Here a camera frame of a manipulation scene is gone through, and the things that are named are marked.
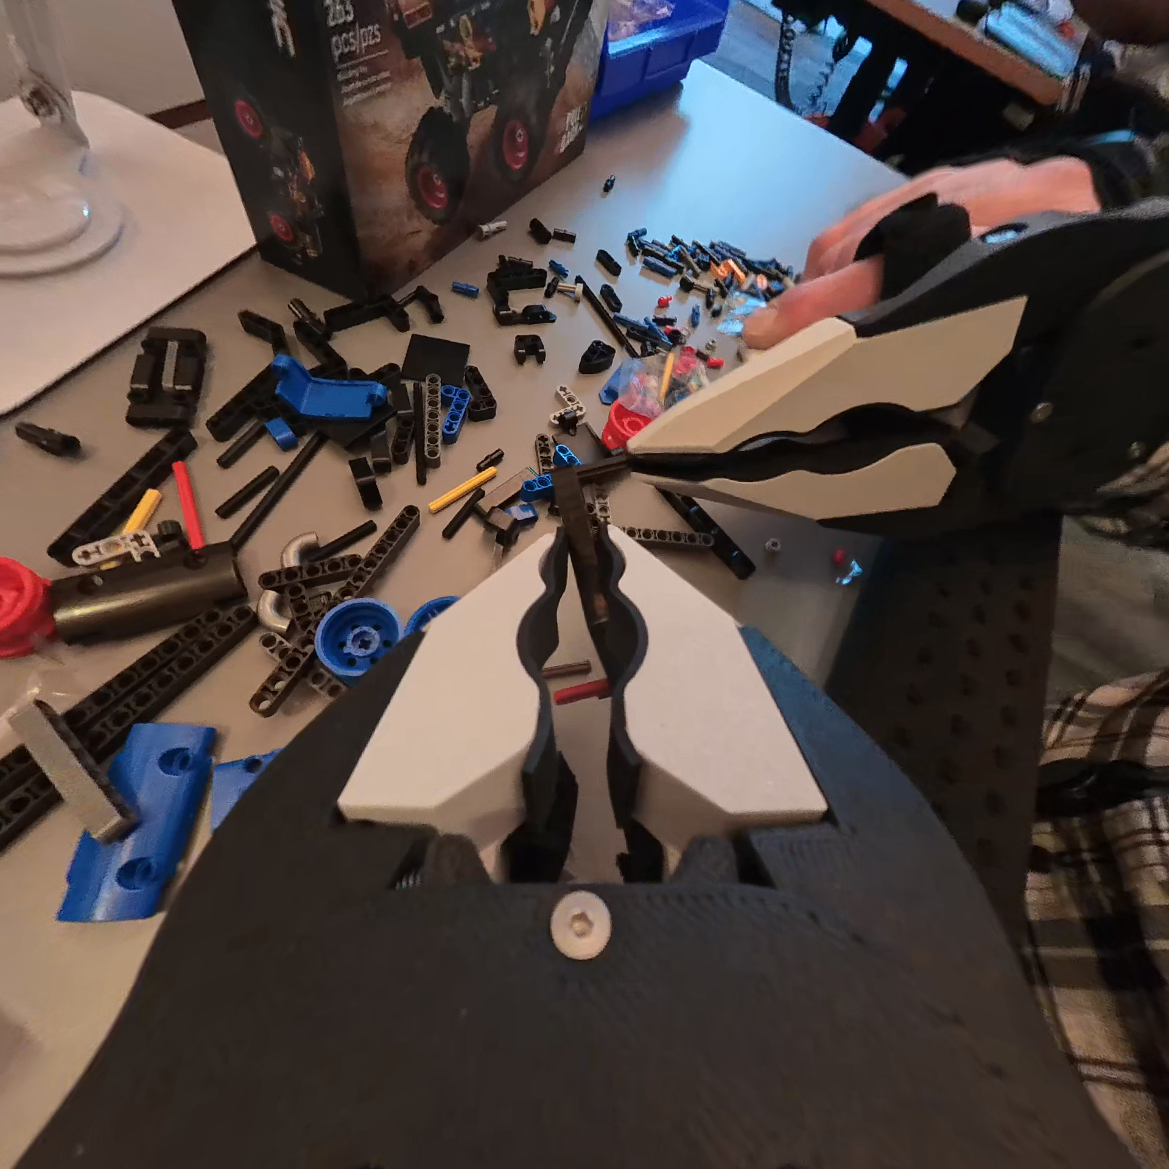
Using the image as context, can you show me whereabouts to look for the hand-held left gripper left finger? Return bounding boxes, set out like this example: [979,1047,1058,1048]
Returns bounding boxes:
[336,526,580,884]

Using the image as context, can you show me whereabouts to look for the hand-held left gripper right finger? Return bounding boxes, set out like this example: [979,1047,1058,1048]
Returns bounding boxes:
[603,528,830,883]

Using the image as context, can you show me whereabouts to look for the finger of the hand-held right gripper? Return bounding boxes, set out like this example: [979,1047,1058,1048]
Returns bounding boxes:
[627,295,1030,460]
[637,443,958,524]

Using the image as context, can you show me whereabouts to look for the clear bag of small parts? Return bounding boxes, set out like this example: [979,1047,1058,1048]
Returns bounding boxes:
[599,347,723,430]

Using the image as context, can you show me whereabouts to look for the black angled beam assembly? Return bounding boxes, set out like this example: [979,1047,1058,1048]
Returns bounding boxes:
[550,461,634,634]

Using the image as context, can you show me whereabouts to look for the person's right forearm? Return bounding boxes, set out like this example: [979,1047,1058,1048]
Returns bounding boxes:
[1088,36,1169,216]

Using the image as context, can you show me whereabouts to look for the grey desk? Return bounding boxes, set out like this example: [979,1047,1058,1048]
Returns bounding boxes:
[0,59,907,1169]

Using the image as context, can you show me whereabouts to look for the person's right hand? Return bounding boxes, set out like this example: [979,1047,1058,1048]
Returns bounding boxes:
[742,156,1104,352]

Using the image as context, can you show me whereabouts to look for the blue wheel hub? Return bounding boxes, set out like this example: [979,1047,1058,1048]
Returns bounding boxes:
[315,597,406,688]
[403,596,463,643]

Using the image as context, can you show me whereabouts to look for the clear plastic bag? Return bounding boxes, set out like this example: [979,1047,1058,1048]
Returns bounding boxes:
[717,291,783,341]

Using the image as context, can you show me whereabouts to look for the blue holed panel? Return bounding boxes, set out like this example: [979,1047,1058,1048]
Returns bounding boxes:
[209,749,287,834]
[58,721,219,926]

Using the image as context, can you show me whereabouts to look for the scattered small connector pieces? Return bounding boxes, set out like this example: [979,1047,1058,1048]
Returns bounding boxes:
[525,169,805,362]

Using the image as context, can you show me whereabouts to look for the red wheel hub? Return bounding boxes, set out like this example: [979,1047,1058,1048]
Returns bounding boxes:
[606,402,667,455]
[0,557,54,661]

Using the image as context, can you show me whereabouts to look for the long yellow axle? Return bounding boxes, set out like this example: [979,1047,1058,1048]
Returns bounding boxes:
[428,467,500,515]

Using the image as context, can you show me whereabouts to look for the blue angled beam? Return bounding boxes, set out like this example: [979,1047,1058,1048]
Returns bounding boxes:
[523,444,584,497]

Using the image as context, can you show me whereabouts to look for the pile of black beam pieces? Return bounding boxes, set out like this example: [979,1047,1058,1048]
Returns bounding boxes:
[0,215,760,851]

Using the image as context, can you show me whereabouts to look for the black cylinder motor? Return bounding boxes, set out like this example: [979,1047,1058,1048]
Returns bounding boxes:
[51,542,250,643]

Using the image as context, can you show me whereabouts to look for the wooden workbench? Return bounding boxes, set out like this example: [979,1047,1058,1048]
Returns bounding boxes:
[863,0,1097,109]

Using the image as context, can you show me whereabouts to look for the blue curved panel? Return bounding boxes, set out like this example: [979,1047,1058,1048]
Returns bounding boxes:
[272,354,392,419]

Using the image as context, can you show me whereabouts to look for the black square panel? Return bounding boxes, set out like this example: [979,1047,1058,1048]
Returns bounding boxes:
[403,333,474,386]

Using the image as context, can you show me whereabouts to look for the blue storage bin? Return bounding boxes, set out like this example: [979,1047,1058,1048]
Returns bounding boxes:
[589,0,733,123]

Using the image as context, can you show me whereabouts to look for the white cross connector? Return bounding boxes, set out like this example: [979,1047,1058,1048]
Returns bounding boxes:
[72,532,163,565]

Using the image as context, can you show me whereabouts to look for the person's plaid shirt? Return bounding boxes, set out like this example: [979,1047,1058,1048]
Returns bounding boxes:
[1024,457,1169,1169]

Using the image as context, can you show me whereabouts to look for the printed toy truck box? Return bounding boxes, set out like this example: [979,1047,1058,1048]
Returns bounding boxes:
[172,0,612,301]

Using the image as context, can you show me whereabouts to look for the black coiled cable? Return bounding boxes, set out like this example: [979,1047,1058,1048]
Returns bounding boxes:
[774,14,840,116]

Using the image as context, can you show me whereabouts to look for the black strap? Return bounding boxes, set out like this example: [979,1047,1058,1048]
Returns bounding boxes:
[1037,763,1169,816]

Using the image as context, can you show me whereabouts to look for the black rectangular frame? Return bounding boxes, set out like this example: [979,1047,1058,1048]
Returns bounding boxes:
[126,326,211,429]

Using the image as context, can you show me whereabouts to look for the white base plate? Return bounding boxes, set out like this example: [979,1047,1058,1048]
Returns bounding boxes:
[0,89,259,416]

